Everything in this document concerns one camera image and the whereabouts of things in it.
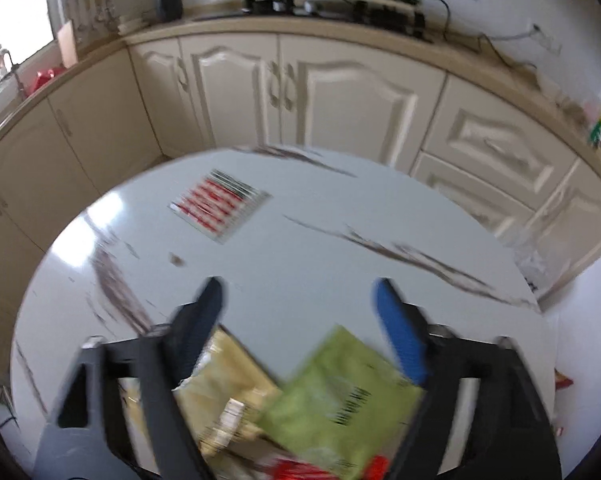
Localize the beige snack bag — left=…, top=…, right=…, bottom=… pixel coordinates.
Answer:
left=120, top=327, right=286, bottom=480

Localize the wooden cutting board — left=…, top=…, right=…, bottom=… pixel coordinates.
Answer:
left=56, top=20, right=78, bottom=68

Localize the red plastic item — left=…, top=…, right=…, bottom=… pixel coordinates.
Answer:
left=23, top=67, right=66, bottom=96

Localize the cream lower kitchen cabinet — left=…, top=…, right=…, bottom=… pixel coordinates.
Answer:
left=0, top=47, right=171, bottom=361
left=128, top=32, right=601, bottom=301

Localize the white wall socket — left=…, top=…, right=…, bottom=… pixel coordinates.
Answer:
left=530, top=22, right=563, bottom=56

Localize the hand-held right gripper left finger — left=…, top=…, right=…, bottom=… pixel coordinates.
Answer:
left=33, top=276, right=227, bottom=480

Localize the black power cable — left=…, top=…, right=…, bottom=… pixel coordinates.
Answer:
left=420, top=0, right=541, bottom=91

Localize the beige kitchen countertop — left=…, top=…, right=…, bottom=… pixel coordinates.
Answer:
left=0, top=10, right=601, bottom=196

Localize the red snack packet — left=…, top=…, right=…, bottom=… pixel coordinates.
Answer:
left=265, top=452, right=396, bottom=480

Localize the black gas stove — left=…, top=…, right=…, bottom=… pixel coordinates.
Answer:
left=240, top=0, right=426, bottom=36

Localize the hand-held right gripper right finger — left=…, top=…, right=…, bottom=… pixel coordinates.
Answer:
left=373, top=277, right=563, bottom=480

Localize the printed white plastic bag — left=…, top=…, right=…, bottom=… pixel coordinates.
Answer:
left=515, top=245, right=556, bottom=296

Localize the metal utensil rack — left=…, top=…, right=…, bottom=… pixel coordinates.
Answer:
left=63, top=0, right=118, bottom=36

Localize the green snack packet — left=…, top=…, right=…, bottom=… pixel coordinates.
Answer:
left=258, top=325, right=426, bottom=478

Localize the red white striped wrapper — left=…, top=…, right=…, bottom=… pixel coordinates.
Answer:
left=168, top=169, right=274, bottom=245

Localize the metal faucet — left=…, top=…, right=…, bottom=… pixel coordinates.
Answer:
left=0, top=49, right=24, bottom=96

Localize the kitchen window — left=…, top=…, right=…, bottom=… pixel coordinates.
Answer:
left=0, top=0, right=56, bottom=91

